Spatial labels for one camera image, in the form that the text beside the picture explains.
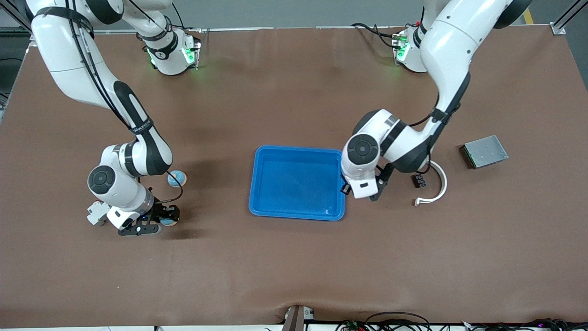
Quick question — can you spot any black right base cable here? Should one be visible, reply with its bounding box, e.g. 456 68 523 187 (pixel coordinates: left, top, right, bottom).
163 2 203 33

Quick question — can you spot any white circuit breaker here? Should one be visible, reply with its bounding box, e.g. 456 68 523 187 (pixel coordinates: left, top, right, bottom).
87 201 111 227

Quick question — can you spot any black left base cable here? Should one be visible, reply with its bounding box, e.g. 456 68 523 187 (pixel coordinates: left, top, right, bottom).
351 22 405 49

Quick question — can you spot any black base cable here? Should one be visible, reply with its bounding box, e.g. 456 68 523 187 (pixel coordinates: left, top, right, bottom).
351 22 405 49
163 2 203 33

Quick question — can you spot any white curved plastic bracket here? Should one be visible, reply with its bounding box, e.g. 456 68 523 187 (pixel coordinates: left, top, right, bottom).
414 161 448 206

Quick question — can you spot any blue plastic tray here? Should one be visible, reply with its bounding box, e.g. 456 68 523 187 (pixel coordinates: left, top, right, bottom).
249 145 346 222

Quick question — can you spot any black cable bundle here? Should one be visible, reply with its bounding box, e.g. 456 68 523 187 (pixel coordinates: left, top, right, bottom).
335 312 435 331
459 318 588 331

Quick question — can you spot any aluminium frame profile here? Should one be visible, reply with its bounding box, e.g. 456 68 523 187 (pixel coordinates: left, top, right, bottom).
0 0 46 41
550 0 588 35

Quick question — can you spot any grey metal table clamp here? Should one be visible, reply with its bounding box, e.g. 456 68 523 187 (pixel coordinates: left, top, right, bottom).
283 305 315 331

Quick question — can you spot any grey metal box module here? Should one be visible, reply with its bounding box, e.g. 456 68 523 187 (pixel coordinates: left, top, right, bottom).
459 135 509 170

